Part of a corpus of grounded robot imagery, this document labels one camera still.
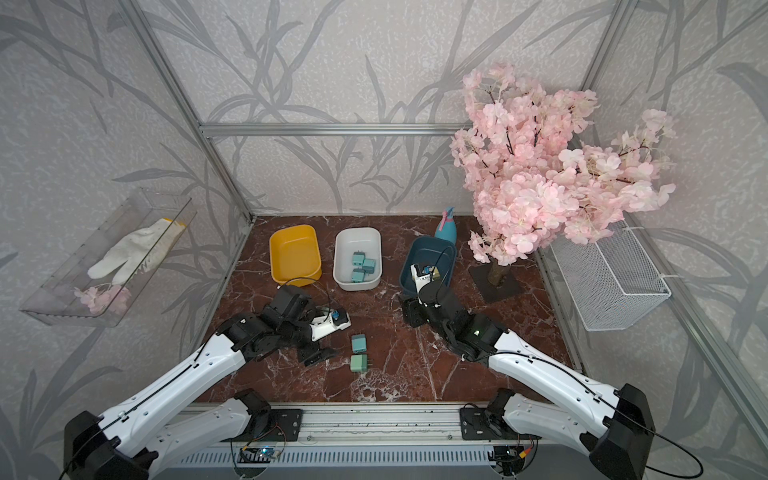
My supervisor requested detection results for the clear acrylic wall shelf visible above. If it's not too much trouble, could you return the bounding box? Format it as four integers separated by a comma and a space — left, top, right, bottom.
20, 188, 197, 327

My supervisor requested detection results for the right circuit board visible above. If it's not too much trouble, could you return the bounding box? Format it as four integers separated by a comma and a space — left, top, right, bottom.
488, 445, 533, 470

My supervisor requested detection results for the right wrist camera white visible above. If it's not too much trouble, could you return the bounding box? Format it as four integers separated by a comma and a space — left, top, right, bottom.
410, 263, 434, 293

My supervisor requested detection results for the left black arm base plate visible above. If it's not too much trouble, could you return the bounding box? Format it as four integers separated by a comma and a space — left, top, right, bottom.
235, 408, 304, 443

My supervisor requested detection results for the aluminium front rail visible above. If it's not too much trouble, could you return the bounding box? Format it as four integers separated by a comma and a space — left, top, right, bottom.
124, 401, 632, 449

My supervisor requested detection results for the left circuit board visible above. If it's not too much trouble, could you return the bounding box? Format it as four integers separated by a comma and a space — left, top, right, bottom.
236, 446, 284, 465

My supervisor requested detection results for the white work glove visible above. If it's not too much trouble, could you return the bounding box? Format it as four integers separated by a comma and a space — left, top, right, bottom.
87, 218, 187, 286

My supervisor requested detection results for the white plastic storage box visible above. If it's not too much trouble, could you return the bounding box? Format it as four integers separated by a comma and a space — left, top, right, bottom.
333, 227, 382, 292

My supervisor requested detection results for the green plug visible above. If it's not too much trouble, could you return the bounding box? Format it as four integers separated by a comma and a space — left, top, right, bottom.
349, 354, 372, 373

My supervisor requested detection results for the teal plug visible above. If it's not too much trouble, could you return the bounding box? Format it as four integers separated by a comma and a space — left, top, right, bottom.
351, 269, 365, 283
362, 258, 376, 274
352, 251, 366, 267
350, 334, 367, 354

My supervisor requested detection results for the pink artificial blossom tree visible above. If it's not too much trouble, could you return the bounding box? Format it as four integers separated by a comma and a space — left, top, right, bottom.
451, 63, 676, 288

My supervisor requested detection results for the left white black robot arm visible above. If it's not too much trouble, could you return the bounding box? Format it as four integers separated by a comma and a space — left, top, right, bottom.
60, 285, 351, 479

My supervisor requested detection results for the circuit board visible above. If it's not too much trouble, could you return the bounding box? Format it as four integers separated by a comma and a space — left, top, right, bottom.
488, 445, 533, 470
236, 446, 284, 465

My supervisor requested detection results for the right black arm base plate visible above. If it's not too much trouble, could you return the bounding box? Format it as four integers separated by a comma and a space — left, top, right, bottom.
459, 404, 541, 443

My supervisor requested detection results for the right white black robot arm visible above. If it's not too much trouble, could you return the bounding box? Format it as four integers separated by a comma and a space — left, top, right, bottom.
401, 281, 655, 479

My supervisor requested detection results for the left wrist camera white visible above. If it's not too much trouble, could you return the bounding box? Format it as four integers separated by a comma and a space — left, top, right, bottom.
310, 308, 351, 342

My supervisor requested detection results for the yellow plastic storage box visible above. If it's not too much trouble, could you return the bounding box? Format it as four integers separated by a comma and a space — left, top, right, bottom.
269, 224, 322, 287

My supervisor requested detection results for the teal pink spray bottle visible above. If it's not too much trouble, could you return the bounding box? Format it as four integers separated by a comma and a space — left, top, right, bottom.
434, 207, 458, 244

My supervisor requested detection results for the small pink flower sprig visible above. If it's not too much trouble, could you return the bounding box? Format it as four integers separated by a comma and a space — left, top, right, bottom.
74, 284, 132, 315

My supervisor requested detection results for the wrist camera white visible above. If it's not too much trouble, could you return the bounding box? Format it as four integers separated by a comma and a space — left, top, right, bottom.
410, 263, 434, 293
310, 308, 351, 342

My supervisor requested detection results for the dark teal storage box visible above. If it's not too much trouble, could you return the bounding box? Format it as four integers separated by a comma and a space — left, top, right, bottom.
399, 236, 457, 297

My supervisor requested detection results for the white wire mesh basket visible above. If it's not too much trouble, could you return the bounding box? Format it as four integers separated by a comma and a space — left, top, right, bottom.
551, 220, 671, 332

